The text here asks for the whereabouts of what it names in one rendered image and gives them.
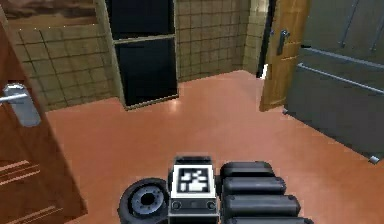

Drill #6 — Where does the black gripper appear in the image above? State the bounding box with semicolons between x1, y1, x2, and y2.
117;177;172;224

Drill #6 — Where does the reddish brown room door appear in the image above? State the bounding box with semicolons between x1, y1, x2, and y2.
0;6;89;224

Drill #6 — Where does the tall black window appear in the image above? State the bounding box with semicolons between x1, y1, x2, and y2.
105;0;180;111

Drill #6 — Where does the light brown room door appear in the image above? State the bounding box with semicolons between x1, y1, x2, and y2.
259;0;312;113

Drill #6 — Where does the framed brown picture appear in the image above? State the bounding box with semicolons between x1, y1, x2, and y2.
0;0;101;29

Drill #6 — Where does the grey fridge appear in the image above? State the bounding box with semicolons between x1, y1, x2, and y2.
282;0;384;165

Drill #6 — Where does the silver door lever handle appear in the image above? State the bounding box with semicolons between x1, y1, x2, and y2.
0;83;42;128

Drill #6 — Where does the dark door handle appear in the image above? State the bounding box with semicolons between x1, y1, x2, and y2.
276;29;291;57

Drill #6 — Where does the grey fridge handle bar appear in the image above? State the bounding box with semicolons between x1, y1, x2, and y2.
301;47;384;70
297;62;384;97
369;9;384;53
338;0;362;49

